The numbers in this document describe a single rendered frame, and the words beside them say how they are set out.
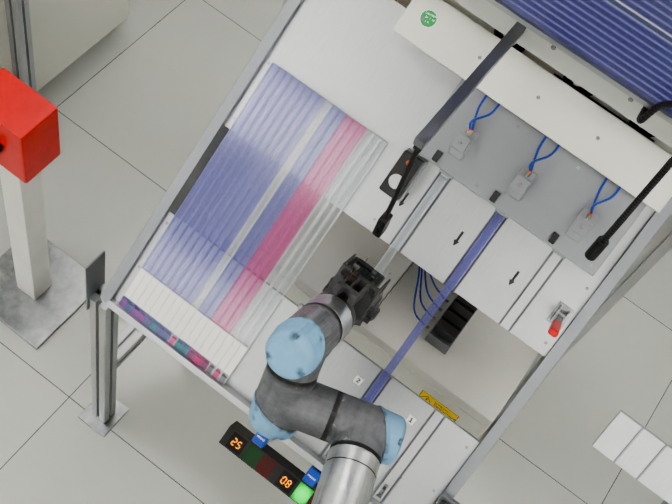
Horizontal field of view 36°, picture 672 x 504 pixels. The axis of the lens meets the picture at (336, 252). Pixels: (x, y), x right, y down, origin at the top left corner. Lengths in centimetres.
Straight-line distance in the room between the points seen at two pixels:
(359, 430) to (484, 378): 63
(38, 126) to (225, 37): 127
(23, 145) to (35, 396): 78
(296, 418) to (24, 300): 132
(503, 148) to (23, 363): 142
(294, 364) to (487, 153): 47
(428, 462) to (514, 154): 53
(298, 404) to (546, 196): 50
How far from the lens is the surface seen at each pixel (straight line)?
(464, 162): 162
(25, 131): 198
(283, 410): 146
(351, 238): 211
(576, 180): 161
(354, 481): 142
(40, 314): 265
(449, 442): 175
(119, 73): 305
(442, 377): 202
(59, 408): 256
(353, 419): 146
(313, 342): 139
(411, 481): 178
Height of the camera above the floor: 241
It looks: 59 degrees down
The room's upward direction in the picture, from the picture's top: 22 degrees clockwise
